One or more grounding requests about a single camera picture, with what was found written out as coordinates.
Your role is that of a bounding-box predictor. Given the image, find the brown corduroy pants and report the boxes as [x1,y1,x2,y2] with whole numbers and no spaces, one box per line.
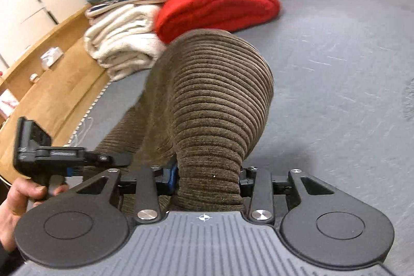
[96,29,274,212]

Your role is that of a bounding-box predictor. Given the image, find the person's left hand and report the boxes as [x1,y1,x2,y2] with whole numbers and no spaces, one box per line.
[0,176,70,253]

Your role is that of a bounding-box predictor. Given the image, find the cream folded blanket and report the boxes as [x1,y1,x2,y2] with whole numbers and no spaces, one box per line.
[84,4,166,81]

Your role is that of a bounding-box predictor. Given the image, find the grey quilted mattress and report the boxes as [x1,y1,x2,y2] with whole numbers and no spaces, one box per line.
[66,0,414,276]

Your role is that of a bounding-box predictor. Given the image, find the red folded blanket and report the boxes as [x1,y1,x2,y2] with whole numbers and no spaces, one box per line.
[154,0,281,44]

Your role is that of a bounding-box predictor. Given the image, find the wooden bed frame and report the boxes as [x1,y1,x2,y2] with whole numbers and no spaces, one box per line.
[1,9,109,183]

